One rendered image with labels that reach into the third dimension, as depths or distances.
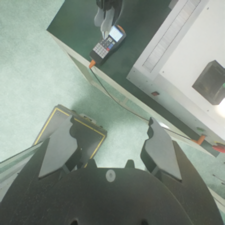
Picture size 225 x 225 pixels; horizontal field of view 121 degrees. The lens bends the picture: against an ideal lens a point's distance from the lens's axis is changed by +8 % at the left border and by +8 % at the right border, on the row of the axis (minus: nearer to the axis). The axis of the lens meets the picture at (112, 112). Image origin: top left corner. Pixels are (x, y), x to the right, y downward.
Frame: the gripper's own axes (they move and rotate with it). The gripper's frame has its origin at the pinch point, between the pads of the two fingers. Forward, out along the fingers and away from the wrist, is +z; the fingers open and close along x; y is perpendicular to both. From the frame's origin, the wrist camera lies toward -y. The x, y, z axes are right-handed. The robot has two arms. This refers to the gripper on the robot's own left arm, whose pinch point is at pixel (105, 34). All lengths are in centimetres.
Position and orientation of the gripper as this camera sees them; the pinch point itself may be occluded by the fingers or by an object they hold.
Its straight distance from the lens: 44.2
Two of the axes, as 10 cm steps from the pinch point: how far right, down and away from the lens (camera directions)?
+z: -2.3, 1.3, 9.7
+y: -6.1, 7.6, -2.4
